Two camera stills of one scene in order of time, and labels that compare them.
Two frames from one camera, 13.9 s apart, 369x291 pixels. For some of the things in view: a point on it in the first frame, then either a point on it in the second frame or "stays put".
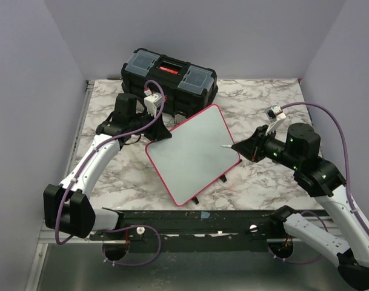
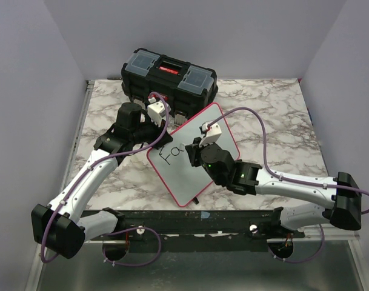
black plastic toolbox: (186, 86) stays put
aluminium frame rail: (47, 235) stays put
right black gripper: (252, 147) to (194, 150)
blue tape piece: (205, 214) stays put
